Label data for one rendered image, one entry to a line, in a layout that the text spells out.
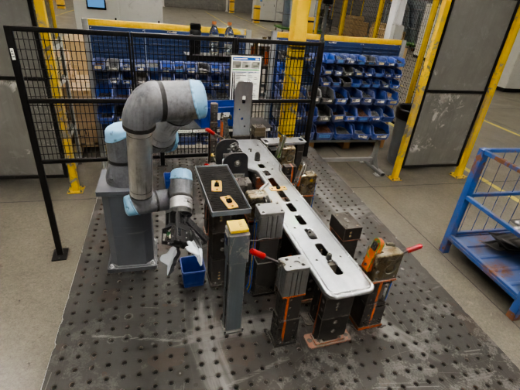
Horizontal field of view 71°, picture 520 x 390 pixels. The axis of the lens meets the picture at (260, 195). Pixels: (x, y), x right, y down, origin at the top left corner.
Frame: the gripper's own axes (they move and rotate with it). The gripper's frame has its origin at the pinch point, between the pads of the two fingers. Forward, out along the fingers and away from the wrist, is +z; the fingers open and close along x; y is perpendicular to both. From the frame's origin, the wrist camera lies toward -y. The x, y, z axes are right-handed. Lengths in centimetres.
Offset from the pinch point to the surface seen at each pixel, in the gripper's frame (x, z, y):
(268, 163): -8, -70, -68
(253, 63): -16, -153, -74
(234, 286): 4.4, 3.7, -18.3
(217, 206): 8.4, -21.4, -6.4
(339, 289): 35.9, 9.0, -32.5
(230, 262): 10.0, -2.2, -9.9
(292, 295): 21.6, 8.7, -26.7
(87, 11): -419, -597, -136
